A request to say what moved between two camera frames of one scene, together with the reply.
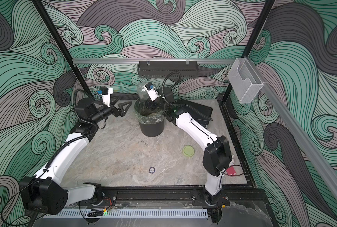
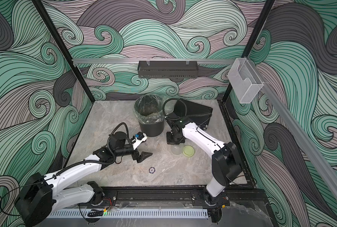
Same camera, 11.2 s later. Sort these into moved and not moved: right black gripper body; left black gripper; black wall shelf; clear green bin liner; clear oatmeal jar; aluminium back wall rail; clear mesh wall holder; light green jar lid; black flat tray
Moved: right black gripper body; left black gripper; clear oatmeal jar
Not moved: clear mesh wall holder; aluminium back wall rail; black flat tray; light green jar lid; clear green bin liner; black wall shelf
